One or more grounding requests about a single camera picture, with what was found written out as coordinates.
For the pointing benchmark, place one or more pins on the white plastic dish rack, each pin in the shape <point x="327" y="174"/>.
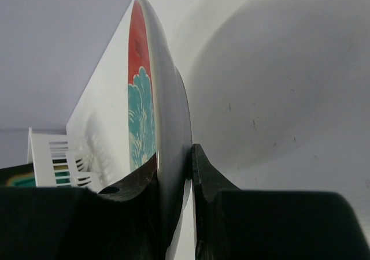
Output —
<point x="61" y="161"/>

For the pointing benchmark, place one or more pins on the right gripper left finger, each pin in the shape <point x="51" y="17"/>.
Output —
<point x="122" y="221"/>

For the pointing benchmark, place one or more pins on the small red teal floral plate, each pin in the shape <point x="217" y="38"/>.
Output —
<point x="158" y="119"/>

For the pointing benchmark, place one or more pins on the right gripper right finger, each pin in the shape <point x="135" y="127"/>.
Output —
<point x="231" y="223"/>

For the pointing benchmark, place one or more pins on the black square plate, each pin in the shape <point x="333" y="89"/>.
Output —
<point x="18" y="176"/>

